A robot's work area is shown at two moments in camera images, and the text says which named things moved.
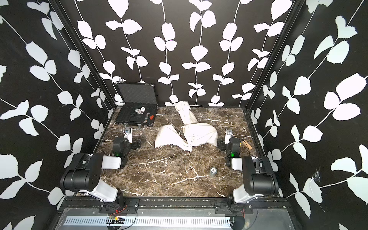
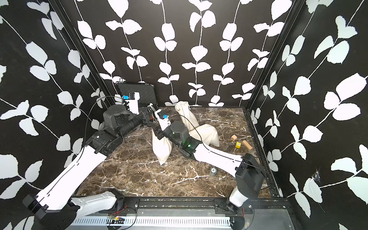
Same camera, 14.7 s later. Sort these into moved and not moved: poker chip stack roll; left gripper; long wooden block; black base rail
Moved: left gripper
Not moved: long wooden block; black base rail; poker chip stack roll
